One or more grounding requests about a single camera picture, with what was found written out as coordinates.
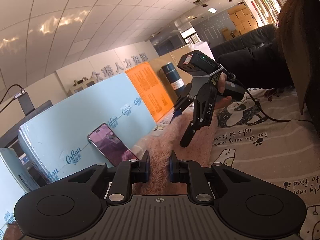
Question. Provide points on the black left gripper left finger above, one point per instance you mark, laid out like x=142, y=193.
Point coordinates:
x=73, y=205

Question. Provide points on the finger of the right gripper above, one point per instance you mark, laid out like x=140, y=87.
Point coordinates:
x=202, y=116
x=182, y=99

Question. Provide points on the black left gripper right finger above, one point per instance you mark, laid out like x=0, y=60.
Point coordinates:
x=229, y=203

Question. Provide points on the person in black clothes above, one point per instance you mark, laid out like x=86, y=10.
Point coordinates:
x=292, y=59

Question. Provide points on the dark blue thermos bottle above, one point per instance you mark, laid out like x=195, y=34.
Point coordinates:
x=174, y=78

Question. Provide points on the white paper bag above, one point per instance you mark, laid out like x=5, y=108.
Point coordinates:
x=204, y=48

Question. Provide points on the orange paper sheet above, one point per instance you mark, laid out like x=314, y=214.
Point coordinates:
x=150, y=89

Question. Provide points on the brown cardboard box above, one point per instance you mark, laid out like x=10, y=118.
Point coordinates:
x=171, y=57

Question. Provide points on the black sofa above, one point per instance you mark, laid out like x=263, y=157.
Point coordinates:
x=253, y=39

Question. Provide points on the left light blue carton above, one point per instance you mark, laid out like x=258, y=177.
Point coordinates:
x=15, y=183

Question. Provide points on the light blue carton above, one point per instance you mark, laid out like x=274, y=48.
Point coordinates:
x=15, y=183
x=56, y=142

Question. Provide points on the brown leather garment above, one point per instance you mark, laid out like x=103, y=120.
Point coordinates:
x=12, y=232

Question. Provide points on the right light blue carton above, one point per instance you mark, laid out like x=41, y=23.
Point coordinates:
x=56, y=142

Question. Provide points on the patterned beige bed sheet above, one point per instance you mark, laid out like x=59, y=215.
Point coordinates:
x=264, y=135

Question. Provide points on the black smartphone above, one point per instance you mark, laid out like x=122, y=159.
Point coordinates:
x=108, y=144

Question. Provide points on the black power adapter right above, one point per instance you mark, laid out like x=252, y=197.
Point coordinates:
x=25, y=102

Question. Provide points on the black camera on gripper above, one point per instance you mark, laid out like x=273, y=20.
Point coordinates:
x=196, y=63

